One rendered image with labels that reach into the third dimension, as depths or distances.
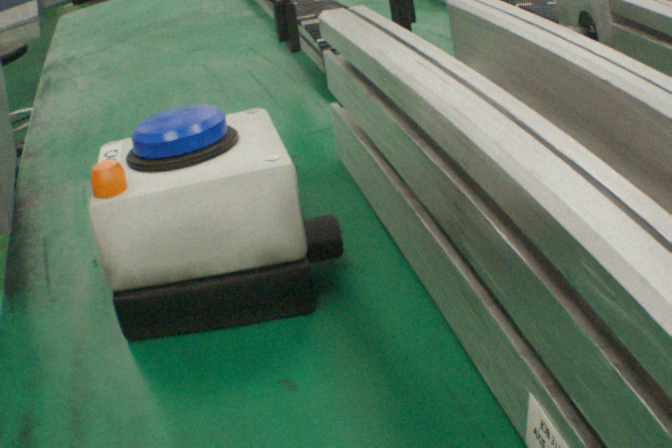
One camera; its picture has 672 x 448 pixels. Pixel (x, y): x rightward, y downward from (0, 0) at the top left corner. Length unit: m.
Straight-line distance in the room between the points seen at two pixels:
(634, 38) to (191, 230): 0.30
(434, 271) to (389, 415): 0.07
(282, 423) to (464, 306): 0.07
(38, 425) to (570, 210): 0.20
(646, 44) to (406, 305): 0.24
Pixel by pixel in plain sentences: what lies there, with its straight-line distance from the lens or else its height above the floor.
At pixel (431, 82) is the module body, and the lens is 0.29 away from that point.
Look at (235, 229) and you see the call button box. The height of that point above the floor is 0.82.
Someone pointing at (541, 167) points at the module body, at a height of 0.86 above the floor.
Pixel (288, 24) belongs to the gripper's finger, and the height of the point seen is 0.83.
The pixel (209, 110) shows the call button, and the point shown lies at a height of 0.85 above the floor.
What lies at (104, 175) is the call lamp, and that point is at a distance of 0.31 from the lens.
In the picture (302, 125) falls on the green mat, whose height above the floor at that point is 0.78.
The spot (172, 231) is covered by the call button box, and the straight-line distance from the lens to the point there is 0.31.
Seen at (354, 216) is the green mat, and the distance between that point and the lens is 0.41.
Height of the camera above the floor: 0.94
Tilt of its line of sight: 22 degrees down
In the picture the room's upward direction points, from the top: 8 degrees counter-clockwise
